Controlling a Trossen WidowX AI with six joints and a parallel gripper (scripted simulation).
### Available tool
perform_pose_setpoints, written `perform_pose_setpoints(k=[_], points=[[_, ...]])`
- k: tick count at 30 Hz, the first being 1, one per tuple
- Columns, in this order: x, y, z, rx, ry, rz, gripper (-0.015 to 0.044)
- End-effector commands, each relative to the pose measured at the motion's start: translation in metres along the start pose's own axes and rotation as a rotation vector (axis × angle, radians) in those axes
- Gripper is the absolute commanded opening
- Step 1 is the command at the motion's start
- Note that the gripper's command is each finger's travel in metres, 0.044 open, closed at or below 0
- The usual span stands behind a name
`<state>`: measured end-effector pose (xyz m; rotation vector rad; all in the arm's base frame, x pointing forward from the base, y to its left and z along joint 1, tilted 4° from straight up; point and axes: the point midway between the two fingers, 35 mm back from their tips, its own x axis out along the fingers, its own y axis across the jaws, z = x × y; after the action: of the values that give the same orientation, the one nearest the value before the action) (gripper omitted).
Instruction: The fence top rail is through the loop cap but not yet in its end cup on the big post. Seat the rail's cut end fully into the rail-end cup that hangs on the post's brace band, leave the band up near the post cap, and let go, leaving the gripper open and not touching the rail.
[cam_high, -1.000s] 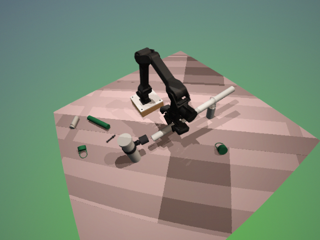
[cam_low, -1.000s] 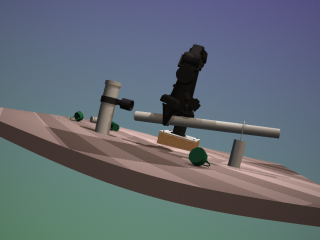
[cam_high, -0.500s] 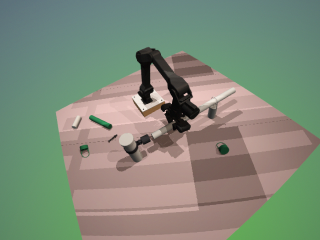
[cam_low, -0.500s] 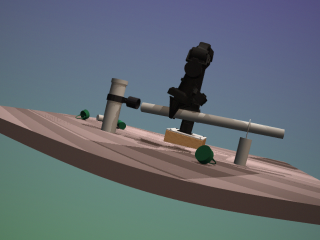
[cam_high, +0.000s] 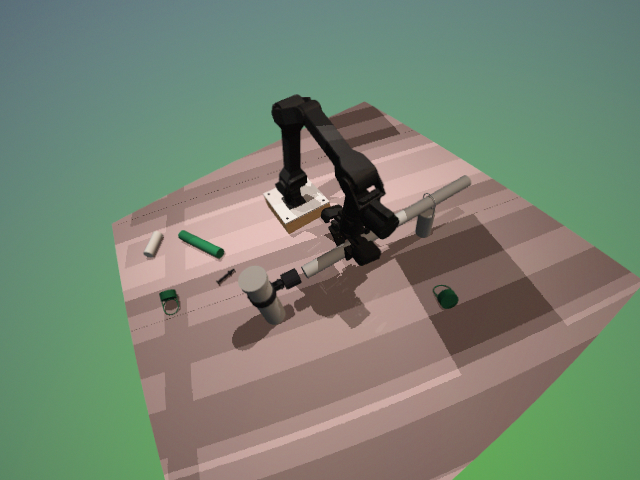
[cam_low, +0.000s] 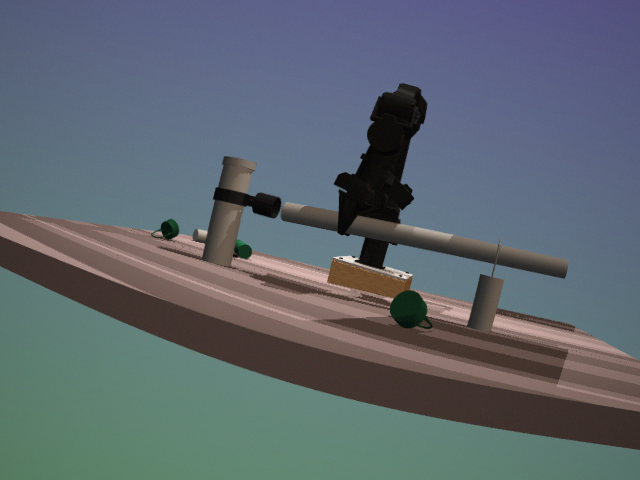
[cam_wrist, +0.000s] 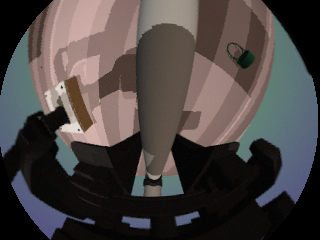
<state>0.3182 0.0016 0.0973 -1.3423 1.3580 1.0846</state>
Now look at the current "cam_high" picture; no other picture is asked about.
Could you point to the white cylinder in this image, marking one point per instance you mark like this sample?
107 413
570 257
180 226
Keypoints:
153 244

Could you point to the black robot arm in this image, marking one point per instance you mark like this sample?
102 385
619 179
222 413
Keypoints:
354 172

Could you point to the black band with end cup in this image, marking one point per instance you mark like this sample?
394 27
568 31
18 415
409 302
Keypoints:
289 280

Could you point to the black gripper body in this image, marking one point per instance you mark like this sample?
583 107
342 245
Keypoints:
363 251

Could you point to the dark green mug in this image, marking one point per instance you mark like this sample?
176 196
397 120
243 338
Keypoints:
167 295
447 298

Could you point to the green cylinder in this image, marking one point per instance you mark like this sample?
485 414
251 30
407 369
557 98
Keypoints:
201 244

